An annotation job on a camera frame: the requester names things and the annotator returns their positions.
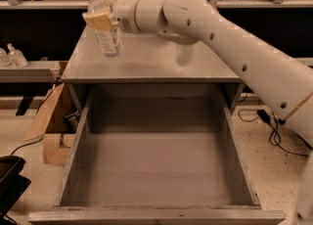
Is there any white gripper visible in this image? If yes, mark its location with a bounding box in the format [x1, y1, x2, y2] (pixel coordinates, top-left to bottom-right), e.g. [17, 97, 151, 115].
[82, 0, 140, 34]

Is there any clear plastic water bottle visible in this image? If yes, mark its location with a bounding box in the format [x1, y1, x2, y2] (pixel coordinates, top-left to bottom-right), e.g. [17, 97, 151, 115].
[86, 0, 121, 57]

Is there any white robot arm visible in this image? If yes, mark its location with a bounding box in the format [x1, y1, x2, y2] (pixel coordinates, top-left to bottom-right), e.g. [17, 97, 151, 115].
[83, 0, 313, 144]

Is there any open grey top drawer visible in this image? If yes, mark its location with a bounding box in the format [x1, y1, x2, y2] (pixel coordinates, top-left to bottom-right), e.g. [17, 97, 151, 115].
[29, 84, 285, 225]

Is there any grey wooden cabinet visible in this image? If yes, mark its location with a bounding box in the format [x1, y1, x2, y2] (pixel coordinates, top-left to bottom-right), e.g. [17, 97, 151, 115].
[63, 26, 245, 109]

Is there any cardboard box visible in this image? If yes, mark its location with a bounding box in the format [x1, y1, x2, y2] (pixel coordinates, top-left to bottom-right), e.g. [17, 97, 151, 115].
[22, 60, 79, 166]

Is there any black bin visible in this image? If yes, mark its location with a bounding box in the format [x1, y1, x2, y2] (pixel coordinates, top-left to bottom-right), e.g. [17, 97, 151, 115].
[0, 156, 31, 225]

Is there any black floor cable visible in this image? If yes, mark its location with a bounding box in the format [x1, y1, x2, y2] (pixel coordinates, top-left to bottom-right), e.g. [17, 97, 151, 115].
[237, 107, 311, 158]

